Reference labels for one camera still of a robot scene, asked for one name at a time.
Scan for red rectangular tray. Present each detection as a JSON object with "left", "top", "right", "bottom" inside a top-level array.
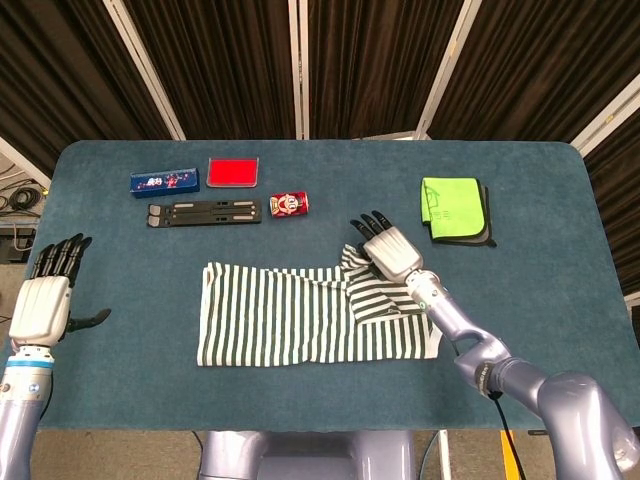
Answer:
[{"left": 206, "top": 156, "right": 261, "bottom": 190}]

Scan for grey robot torso base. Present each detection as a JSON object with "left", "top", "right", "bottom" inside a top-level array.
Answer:
[{"left": 199, "top": 430, "right": 416, "bottom": 480}]

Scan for coiled black floor cables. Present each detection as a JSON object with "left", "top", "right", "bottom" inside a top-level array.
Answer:
[{"left": 0, "top": 184, "right": 49, "bottom": 219}]

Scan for blue printed cardboard box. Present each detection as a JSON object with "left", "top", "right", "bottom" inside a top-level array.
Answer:
[{"left": 130, "top": 168, "right": 202, "bottom": 200}]

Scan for white partition post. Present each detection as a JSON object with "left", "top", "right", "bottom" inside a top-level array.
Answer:
[
  {"left": 287, "top": 0, "right": 310, "bottom": 141},
  {"left": 0, "top": 135, "right": 53, "bottom": 189},
  {"left": 415, "top": 0, "right": 484, "bottom": 141},
  {"left": 569, "top": 74, "right": 640, "bottom": 156},
  {"left": 102, "top": 0, "right": 187, "bottom": 141}
]

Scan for green grey microfiber cloth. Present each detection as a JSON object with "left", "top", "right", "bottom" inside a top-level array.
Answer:
[{"left": 418, "top": 176, "right": 498, "bottom": 249}]

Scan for dark brown curtain panel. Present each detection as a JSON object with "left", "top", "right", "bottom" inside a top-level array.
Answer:
[
  {"left": 307, "top": 0, "right": 469, "bottom": 141},
  {"left": 429, "top": 0, "right": 640, "bottom": 144},
  {"left": 0, "top": 0, "right": 174, "bottom": 176},
  {"left": 122, "top": 0, "right": 296, "bottom": 141}
]

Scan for green white striped t-shirt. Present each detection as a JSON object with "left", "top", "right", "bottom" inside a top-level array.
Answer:
[{"left": 195, "top": 243, "right": 442, "bottom": 370}]

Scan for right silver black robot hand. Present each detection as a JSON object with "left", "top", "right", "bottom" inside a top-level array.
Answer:
[{"left": 349, "top": 209, "right": 425, "bottom": 285}]

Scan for red cartoon drink can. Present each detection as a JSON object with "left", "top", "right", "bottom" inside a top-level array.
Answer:
[{"left": 269, "top": 192, "right": 309, "bottom": 220}]

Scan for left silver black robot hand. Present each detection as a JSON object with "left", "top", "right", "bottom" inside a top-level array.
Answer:
[{"left": 8, "top": 233, "right": 112, "bottom": 351}]

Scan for black folding stand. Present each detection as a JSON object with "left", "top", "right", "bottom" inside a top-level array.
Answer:
[{"left": 146, "top": 198, "right": 263, "bottom": 229}]

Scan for blue table cover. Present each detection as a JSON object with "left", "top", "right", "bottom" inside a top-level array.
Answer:
[{"left": 22, "top": 139, "right": 630, "bottom": 434}]

